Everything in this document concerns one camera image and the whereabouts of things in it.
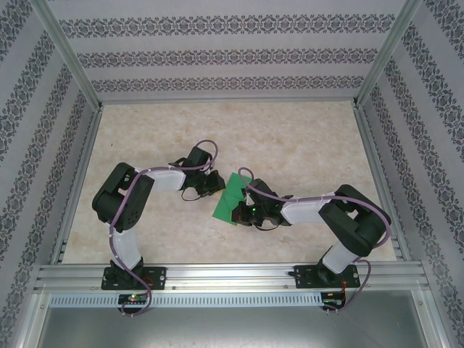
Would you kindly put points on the green paper sheet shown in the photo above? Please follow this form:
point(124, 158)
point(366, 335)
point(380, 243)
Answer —
point(224, 210)

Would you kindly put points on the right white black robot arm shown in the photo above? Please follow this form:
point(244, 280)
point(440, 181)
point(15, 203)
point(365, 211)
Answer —
point(304, 210)

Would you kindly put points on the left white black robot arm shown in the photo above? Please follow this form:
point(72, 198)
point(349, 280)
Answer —
point(166, 181)

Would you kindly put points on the grey metal sheet tray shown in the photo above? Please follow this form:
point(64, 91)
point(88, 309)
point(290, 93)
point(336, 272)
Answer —
point(232, 330)

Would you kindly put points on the aluminium mounting rail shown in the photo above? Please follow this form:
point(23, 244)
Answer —
point(232, 275)

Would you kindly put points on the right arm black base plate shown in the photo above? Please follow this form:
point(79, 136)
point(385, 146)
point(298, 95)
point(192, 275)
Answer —
point(306, 277)

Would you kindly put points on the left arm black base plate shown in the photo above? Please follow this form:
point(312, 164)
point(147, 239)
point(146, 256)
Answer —
point(157, 277)

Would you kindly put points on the aluminium side rail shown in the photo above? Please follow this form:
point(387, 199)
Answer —
point(79, 181)
point(380, 181)

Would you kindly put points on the aluminium frame post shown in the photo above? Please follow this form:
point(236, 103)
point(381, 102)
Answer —
point(386, 54)
point(69, 54)

